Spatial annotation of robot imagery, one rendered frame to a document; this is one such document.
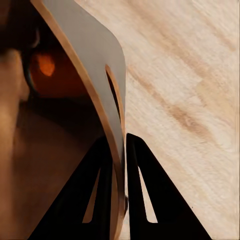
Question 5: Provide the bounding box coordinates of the can of soda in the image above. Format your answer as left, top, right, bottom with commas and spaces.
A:
26, 49, 115, 98

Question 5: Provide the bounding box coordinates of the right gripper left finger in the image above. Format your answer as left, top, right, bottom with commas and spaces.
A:
28, 135, 113, 240

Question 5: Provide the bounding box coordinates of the trash can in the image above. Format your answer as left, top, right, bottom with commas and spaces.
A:
0, 0, 126, 240

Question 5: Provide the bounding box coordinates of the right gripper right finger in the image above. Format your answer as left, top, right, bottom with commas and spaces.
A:
126, 133, 212, 240

